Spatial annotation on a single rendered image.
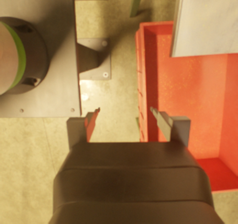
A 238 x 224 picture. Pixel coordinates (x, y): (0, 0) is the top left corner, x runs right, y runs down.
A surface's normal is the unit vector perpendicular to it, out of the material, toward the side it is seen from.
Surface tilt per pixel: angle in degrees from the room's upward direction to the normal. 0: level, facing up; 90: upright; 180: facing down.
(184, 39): 30
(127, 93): 0
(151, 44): 0
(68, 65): 0
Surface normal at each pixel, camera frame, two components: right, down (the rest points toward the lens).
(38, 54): 0.94, 0.06
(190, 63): 0.00, 0.25
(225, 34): 0.04, 0.70
